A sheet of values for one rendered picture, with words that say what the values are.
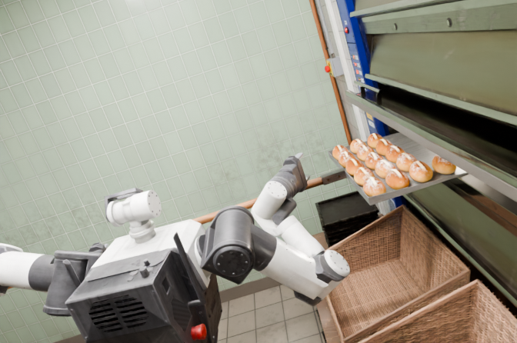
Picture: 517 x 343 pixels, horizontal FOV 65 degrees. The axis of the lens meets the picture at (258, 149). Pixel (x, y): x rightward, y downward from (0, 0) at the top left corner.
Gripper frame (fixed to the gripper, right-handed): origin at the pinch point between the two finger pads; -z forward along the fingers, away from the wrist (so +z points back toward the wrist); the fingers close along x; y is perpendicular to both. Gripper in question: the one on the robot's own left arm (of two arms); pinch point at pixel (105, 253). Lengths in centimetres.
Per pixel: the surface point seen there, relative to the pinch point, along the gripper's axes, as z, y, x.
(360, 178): 10, 98, -2
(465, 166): 63, 109, -20
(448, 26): 36, 124, -45
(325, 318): -7, 71, 61
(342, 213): -49, 95, 39
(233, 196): -126, 34, 40
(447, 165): 21, 123, -2
